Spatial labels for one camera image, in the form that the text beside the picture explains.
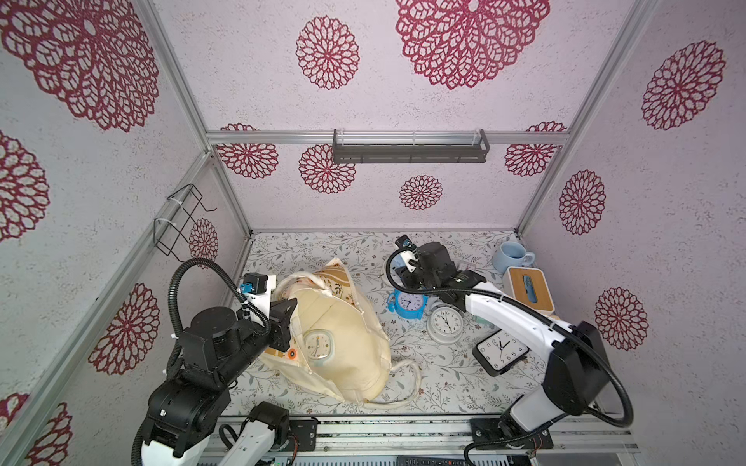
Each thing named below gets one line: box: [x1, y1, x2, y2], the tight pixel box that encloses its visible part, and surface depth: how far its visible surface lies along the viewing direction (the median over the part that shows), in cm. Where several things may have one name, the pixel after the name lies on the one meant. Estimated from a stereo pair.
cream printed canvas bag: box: [258, 257, 421, 409], surface depth 81 cm
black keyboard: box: [396, 455, 472, 466], surface depth 70 cm
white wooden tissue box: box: [502, 266, 555, 316], surface depth 99 cm
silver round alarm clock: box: [426, 299, 465, 346], surface depth 91 cm
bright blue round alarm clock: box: [386, 288, 430, 321], surface depth 98 cm
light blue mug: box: [492, 240, 536, 274], surface depth 107 cm
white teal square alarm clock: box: [303, 328, 336, 367], surface depth 85 cm
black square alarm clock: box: [472, 329, 531, 377], surface depth 85 cm
